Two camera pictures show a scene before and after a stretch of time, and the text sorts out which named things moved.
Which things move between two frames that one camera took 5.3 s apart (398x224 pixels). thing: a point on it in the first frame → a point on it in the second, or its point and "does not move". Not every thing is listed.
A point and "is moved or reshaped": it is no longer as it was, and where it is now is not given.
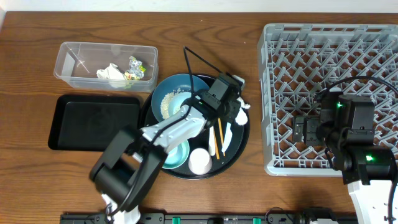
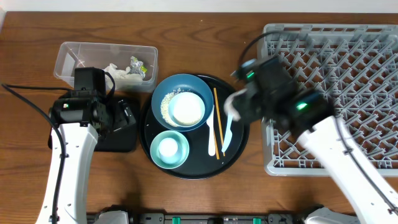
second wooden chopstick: [216, 147] does not move
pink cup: [200, 162] is moved or reshaped
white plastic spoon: [211, 140] does not move
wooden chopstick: [221, 132] does not move
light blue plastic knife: [228, 137] does not move
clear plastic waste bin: [104, 66] does not move
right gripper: [298, 122] → [241, 109]
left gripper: [232, 116] → [106, 132]
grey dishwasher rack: [298, 62] does not move
